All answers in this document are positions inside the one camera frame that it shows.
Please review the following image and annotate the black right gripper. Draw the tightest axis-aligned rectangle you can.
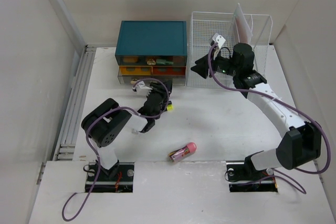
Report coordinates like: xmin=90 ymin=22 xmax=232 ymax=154
xmin=190 ymin=47 xmax=239 ymax=79

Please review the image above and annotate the small drawer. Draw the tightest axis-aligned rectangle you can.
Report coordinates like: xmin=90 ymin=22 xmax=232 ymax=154
xmin=118 ymin=66 xmax=152 ymax=84
xmin=152 ymin=66 xmax=186 ymax=86

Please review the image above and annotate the yellow highlighter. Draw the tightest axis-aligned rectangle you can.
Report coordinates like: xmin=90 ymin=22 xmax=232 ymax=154
xmin=165 ymin=104 xmax=174 ymax=111

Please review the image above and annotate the green capsule stapler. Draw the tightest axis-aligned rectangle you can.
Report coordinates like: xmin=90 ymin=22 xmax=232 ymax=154
xmin=156 ymin=59 xmax=174 ymax=66

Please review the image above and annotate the transparent drawer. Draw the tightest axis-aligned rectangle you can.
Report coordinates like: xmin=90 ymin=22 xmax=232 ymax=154
xmin=115 ymin=56 xmax=186 ymax=67

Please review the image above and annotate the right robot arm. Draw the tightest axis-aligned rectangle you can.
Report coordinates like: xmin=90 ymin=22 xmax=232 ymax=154
xmin=191 ymin=42 xmax=322 ymax=179

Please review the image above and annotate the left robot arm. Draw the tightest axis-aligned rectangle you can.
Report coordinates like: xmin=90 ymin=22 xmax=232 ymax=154
xmin=81 ymin=78 xmax=173 ymax=180

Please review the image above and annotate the teal drawer cabinet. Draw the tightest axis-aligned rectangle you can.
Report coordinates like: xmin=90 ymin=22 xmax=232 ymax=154
xmin=114 ymin=20 xmax=188 ymax=85

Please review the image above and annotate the pink capped clip tube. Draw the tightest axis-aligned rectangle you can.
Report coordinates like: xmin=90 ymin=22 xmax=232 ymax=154
xmin=168 ymin=142 xmax=197 ymax=163

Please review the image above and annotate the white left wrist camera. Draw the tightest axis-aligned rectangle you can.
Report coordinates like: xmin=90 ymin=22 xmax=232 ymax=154
xmin=132 ymin=81 xmax=152 ymax=97

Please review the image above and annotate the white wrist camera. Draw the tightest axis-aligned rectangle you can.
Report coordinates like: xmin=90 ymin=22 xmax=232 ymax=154
xmin=132 ymin=81 xmax=152 ymax=97
xmin=209 ymin=33 xmax=226 ymax=50

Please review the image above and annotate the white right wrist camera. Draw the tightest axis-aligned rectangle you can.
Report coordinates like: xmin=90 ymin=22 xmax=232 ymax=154
xmin=209 ymin=33 xmax=226 ymax=50

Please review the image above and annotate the white wire stacking tray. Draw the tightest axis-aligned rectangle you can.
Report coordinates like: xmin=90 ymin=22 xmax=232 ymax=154
xmin=186 ymin=12 xmax=239 ymax=89

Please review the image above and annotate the white wire file holder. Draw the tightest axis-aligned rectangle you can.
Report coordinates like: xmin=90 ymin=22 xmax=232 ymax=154
xmin=244 ymin=14 xmax=273 ymax=76

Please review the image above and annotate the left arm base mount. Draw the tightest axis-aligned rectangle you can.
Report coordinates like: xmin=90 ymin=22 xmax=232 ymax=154
xmin=83 ymin=162 xmax=134 ymax=193

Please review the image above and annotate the aluminium rail on left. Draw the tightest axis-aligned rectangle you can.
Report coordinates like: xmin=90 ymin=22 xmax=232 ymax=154
xmin=50 ymin=45 xmax=96 ymax=161

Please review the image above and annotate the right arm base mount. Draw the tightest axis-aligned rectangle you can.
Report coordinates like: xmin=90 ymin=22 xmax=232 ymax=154
xmin=224 ymin=155 xmax=278 ymax=193

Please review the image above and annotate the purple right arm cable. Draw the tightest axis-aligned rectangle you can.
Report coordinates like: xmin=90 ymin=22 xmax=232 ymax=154
xmin=208 ymin=42 xmax=332 ymax=195

